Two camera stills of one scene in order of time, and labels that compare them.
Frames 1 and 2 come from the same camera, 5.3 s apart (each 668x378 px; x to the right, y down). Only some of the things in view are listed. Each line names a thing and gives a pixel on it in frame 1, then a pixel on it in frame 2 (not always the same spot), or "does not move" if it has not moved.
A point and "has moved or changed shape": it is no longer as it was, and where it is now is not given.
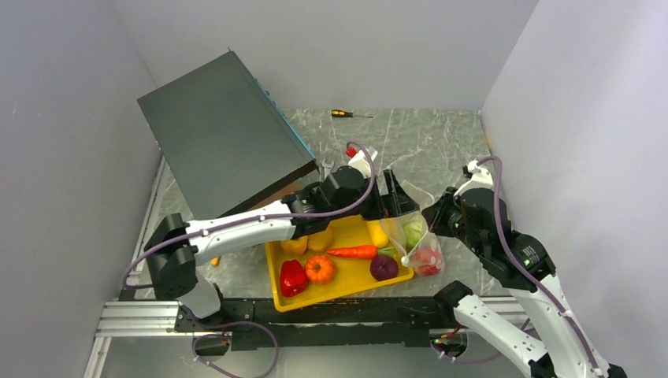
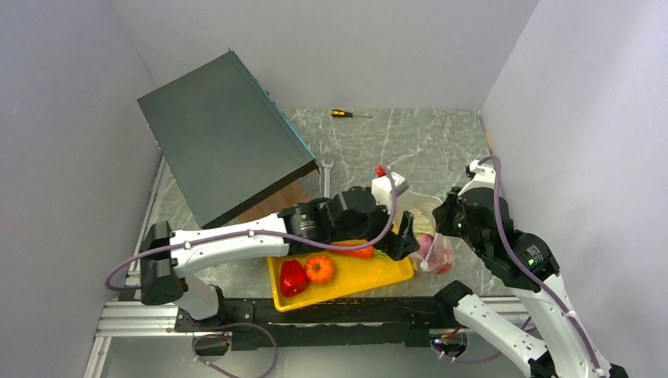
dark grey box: [224, 145] does not move
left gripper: [396, 203] -> [398, 246]
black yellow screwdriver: [339, 113] does not move
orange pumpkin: [319, 269] does not move
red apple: [428, 261] -> [441, 261]
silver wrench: [327, 167] does not move
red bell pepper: [293, 278] does not move
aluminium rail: [132, 319] does not move
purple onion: [383, 267] -> [424, 242]
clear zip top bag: [410, 241] has moved or changed shape
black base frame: [250, 324] does not move
